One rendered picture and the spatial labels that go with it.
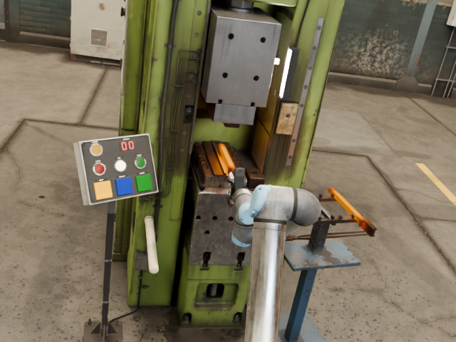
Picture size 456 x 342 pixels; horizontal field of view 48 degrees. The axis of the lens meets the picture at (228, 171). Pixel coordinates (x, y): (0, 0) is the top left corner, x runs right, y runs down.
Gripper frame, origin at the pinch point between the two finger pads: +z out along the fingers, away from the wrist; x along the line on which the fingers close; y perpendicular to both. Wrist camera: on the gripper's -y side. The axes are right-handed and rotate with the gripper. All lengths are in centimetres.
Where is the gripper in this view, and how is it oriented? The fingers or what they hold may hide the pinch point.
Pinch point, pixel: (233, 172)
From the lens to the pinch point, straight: 252.6
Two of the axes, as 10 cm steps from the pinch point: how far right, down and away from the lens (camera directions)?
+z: -1.8, -4.6, 8.7
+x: 9.7, 0.6, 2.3
